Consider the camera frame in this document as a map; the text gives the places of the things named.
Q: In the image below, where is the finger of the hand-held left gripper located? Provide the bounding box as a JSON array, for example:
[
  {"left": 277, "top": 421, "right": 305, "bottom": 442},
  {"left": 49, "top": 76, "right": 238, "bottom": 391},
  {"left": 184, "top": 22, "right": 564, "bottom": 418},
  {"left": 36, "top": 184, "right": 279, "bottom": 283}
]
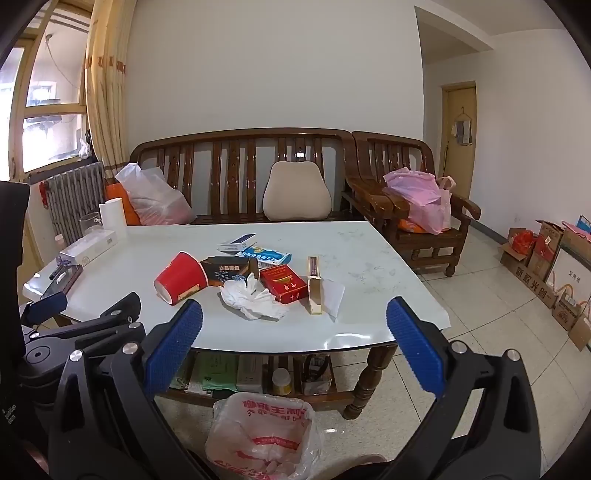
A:
[
  {"left": 69, "top": 292, "right": 142, "bottom": 354},
  {"left": 19, "top": 292, "right": 68, "bottom": 329}
]

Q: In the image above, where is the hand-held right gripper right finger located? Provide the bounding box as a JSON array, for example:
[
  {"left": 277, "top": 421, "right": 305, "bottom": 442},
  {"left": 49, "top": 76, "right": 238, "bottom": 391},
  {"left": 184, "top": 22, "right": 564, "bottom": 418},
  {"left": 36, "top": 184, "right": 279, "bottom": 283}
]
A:
[{"left": 386, "top": 296, "right": 543, "bottom": 480}]

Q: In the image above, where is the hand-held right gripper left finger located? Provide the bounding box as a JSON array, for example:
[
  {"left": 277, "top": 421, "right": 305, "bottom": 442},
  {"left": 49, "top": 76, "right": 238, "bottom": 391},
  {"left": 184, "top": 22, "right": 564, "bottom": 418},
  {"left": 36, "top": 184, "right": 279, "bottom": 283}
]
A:
[{"left": 48, "top": 299, "right": 218, "bottom": 480}]

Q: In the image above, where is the red paper cup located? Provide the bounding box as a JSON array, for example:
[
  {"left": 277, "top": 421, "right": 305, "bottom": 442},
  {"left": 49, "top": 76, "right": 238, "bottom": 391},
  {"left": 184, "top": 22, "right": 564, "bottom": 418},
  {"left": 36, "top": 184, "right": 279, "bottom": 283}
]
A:
[{"left": 154, "top": 251, "right": 209, "bottom": 306}]

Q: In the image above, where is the white tissue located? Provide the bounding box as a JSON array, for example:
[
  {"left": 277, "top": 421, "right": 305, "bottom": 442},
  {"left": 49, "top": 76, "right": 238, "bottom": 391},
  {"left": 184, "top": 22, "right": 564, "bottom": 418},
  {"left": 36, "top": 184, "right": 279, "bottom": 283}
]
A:
[{"left": 219, "top": 273, "right": 288, "bottom": 320}]

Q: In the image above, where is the dark snack packet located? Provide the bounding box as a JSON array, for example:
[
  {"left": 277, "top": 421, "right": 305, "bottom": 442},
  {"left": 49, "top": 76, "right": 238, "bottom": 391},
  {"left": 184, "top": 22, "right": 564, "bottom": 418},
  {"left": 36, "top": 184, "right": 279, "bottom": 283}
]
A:
[{"left": 199, "top": 256, "right": 260, "bottom": 288}]

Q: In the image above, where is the white paper sheet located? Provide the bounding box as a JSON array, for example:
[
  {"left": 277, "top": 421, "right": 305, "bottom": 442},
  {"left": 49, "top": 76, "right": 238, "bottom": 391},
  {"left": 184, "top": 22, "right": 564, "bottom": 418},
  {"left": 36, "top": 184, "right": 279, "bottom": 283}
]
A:
[{"left": 322, "top": 278, "right": 345, "bottom": 318}]

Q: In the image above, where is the long gold box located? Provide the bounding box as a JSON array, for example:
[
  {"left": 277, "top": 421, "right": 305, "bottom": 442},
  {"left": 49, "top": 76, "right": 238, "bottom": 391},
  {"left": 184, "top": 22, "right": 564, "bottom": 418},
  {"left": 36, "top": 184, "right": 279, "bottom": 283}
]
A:
[{"left": 307, "top": 255, "right": 324, "bottom": 315}]

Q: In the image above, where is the red cigarette box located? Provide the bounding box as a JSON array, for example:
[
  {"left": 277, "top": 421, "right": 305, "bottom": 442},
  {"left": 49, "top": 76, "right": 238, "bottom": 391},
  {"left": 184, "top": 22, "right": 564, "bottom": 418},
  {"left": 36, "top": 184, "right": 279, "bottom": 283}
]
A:
[{"left": 260, "top": 264, "right": 308, "bottom": 304}]

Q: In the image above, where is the bin with white plastic bag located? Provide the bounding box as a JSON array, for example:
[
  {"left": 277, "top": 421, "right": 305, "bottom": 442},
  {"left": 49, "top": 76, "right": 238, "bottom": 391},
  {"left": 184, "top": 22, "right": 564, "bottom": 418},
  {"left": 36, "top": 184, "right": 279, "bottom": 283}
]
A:
[{"left": 205, "top": 392, "right": 322, "bottom": 480}]

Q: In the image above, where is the green packet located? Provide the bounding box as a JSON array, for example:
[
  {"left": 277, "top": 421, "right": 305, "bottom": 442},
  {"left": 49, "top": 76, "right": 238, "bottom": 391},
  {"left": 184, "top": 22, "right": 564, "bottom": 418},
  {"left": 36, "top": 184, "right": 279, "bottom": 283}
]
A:
[{"left": 202, "top": 353, "right": 238, "bottom": 393}]

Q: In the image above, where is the long white box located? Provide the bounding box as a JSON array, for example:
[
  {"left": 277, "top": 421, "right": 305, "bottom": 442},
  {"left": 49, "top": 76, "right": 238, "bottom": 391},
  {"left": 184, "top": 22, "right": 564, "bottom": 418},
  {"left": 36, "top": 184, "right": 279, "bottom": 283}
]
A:
[{"left": 59, "top": 229, "right": 118, "bottom": 266}]

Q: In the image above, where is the pale carton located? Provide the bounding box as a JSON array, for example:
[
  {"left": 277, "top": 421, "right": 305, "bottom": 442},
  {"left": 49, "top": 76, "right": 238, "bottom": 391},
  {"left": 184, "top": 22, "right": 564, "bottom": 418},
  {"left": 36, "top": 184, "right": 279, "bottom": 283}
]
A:
[{"left": 236, "top": 355, "right": 264, "bottom": 394}]

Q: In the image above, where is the clear glass cup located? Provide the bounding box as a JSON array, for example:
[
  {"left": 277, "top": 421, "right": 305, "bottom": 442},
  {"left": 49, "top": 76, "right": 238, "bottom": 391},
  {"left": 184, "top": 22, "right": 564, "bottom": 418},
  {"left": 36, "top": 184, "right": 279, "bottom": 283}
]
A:
[{"left": 79, "top": 213, "right": 103, "bottom": 238}]

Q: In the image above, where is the white paper towel roll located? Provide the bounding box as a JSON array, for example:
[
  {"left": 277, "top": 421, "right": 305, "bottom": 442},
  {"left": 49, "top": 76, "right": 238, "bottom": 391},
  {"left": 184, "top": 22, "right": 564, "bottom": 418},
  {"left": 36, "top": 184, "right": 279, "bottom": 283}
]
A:
[{"left": 99, "top": 198, "right": 126, "bottom": 229}]

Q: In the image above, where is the white top wooden coffee table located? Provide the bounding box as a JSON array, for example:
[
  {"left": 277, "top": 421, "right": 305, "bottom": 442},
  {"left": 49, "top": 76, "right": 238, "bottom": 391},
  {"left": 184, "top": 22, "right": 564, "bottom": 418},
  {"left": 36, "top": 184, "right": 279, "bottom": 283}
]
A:
[{"left": 23, "top": 220, "right": 451, "bottom": 421}]

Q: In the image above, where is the grey radiator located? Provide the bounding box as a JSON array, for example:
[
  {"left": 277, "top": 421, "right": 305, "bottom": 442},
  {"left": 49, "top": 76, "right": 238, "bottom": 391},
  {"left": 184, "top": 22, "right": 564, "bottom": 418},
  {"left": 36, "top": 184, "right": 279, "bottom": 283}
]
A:
[{"left": 46, "top": 161, "right": 106, "bottom": 245}]

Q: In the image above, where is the orange bag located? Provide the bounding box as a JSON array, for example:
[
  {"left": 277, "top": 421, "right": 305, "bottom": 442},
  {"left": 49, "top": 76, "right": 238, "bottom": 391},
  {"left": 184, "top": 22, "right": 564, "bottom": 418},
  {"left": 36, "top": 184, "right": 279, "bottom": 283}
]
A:
[{"left": 105, "top": 182, "right": 140, "bottom": 226}]

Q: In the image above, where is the white jar yellow lid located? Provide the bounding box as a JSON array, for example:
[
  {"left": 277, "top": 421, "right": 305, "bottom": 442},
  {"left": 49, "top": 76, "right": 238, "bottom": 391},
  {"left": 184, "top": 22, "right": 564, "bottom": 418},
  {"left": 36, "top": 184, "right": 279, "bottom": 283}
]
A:
[{"left": 271, "top": 368, "right": 293, "bottom": 396}]

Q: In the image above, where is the blue and white small box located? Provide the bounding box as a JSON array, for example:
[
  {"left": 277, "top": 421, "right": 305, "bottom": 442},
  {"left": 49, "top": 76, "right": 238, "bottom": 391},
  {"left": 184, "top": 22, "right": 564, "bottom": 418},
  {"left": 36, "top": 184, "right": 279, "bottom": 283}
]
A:
[{"left": 218, "top": 234, "right": 258, "bottom": 254}]

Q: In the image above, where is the translucent white plastic bag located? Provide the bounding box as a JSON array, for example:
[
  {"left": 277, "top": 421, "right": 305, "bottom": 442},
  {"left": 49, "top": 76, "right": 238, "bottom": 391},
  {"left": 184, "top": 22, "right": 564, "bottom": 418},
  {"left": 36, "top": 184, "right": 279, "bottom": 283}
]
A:
[{"left": 115, "top": 163, "right": 197, "bottom": 226}]

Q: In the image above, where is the printed low cardboard box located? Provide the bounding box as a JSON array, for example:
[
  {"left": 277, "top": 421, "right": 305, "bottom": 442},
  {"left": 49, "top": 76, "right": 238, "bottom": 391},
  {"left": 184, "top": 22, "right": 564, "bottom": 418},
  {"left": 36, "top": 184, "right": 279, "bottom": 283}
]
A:
[{"left": 501, "top": 227, "right": 558, "bottom": 308}]

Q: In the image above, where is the light blue medicine box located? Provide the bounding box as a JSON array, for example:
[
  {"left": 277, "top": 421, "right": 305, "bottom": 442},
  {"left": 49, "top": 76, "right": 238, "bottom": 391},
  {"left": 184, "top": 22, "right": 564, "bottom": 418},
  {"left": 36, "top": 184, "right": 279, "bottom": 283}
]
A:
[{"left": 235, "top": 247, "right": 293, "bottom": 270}]

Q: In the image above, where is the pink plastic bag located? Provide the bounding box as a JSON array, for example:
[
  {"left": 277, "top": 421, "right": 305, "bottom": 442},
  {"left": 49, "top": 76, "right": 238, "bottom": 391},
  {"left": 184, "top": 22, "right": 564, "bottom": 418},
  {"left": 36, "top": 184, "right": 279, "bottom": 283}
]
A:
[{"left": 383, "top": 169, "right": 453, "bottom": 235}]

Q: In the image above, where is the red plastic bag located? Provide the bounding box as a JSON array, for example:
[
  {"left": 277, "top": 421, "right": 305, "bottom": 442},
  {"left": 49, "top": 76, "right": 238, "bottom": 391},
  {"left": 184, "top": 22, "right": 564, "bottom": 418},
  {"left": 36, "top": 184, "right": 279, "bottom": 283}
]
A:
[{"left": 512, "top": 229, "right": 536, "bottom": 254}]

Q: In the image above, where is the small brown cardboard box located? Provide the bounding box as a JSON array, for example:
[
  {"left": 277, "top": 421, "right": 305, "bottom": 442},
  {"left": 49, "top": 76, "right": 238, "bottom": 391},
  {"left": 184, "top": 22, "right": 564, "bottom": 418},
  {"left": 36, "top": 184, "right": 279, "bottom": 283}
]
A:
[{"left": 551, "top": 295, "right": 583, "bottom": 330}]

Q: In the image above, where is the brown wooden armchair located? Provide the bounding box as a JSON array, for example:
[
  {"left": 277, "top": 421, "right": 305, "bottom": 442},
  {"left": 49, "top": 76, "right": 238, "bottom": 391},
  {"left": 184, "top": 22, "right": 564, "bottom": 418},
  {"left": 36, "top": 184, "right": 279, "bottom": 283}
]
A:
[{"left": 352, "top": 130, "right": 482, "bottom": 278}]

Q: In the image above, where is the tall brown cardboard box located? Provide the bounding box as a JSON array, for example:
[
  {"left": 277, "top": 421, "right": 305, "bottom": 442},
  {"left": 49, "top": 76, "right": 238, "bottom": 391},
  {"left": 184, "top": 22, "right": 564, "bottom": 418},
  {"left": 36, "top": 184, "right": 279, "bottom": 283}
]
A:
[{"left": 527, "top": 220, "right": 575, "bottom": 282}]

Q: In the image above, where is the large white printed box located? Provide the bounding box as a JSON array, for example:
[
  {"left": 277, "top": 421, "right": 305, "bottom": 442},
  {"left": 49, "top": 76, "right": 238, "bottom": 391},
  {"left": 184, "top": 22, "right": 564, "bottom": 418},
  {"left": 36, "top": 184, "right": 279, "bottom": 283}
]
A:
[{"left": 545, "top": 247, "right": 591, "bottom": 310}]

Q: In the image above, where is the yellow wooden door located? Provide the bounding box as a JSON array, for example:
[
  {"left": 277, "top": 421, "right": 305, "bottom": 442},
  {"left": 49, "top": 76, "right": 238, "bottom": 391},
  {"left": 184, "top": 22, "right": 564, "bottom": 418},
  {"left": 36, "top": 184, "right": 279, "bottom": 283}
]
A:
[{"left": 441, "top": 82, "right": 477, "bottom": 195}]

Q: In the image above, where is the brown wooden bench sofa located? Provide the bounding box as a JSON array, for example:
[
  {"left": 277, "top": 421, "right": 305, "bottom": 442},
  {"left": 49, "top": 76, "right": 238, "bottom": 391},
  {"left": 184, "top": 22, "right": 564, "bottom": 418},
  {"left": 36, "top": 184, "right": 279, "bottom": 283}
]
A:
[{"left": 102, "top": 128, "right": 356, "bottom": 227}]

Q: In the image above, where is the yellow framed window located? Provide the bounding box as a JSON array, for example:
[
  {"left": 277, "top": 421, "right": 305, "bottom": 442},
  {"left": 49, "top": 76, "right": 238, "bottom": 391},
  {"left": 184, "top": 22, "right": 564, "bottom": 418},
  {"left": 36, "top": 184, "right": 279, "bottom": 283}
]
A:
[{"left": 0, "top": 0, "right": 93, "bottom": 182}]

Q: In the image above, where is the beige back cushion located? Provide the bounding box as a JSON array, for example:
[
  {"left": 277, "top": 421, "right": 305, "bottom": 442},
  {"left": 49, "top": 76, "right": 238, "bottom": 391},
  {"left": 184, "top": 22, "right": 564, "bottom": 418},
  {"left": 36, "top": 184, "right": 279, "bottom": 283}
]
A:
[{"left": 262, "top": 161, "right": 334, "bottom": 222}]

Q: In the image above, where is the yellow curtain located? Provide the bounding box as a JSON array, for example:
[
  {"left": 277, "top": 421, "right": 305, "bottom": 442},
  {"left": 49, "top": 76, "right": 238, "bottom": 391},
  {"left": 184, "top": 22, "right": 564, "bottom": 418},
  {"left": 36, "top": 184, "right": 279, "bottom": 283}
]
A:
[{"left": 85, "top": 0, "right": 127, "bottom": 167}]

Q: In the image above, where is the hanging cloth on door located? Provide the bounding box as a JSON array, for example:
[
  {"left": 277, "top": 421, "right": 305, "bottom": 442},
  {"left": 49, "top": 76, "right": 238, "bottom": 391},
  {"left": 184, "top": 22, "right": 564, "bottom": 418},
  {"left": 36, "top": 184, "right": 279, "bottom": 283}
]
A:
[{"left": 452, "top": 107, "right": 472, "bottom": 146}]

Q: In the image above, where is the dark bag with handle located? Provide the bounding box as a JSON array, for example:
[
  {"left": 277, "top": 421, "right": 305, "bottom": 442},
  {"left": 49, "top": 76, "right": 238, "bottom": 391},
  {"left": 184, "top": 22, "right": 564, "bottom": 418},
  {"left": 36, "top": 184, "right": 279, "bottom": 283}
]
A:
[{"left": 302, "top": 355, "right": 333, "bottom": 395}]

